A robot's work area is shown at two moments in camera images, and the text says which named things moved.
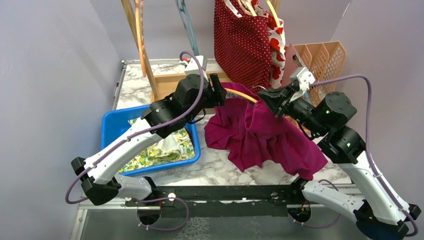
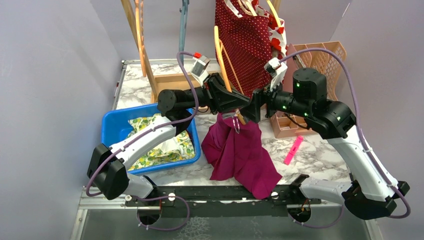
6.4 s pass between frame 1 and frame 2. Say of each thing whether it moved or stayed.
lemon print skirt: stayed
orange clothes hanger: moved
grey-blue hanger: moved
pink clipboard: stayed
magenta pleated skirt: moved
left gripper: stayed
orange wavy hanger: stayed
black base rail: stayed
